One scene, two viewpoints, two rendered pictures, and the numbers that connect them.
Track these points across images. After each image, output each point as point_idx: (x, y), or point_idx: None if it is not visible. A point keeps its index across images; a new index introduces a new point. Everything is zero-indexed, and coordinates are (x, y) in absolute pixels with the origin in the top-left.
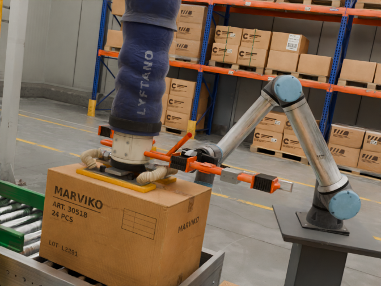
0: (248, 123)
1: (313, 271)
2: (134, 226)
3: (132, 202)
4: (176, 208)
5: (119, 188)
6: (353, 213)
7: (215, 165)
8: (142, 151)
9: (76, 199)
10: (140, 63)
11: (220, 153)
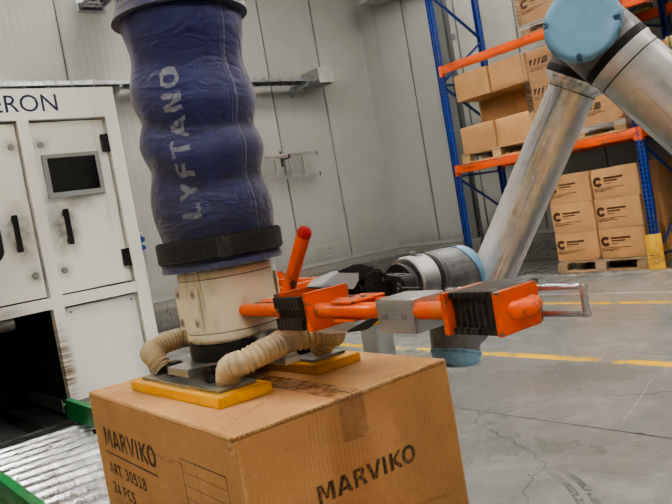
0: (532, 166)
1: None
2: (202, 503)
3: (186, 441)
4: (278, 437)
5: (176, 408)
6: None
7: (378, 295)
8: (232, 307)
9: (127, 451)
10: (155, 104)
11: (471, 263)
